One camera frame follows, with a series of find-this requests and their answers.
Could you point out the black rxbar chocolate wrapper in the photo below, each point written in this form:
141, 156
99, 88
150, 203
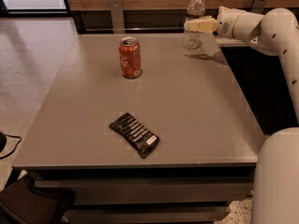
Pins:
136, 134

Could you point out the grey drawer cabinet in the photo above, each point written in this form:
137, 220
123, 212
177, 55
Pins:
209, 138

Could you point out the metal wall bracket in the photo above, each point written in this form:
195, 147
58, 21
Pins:
117, 18
258, 6

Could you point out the right metal wall bracket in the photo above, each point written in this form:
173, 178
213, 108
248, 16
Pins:
258, 6

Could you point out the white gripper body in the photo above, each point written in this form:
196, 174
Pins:
224, 22

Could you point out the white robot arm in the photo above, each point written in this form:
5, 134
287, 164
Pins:
267, 68

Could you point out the left metal wall bracket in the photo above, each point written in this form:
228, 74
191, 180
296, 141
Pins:
117, 18

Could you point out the dark brown chair seat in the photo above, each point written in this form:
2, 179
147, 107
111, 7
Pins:
22, 203

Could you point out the clear plastic water bottle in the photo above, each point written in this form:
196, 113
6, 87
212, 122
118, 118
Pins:
195, 10

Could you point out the red coca-cola can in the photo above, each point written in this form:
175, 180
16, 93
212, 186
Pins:
130, 57

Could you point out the metal rail along wall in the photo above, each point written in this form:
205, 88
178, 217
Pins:
138, 30

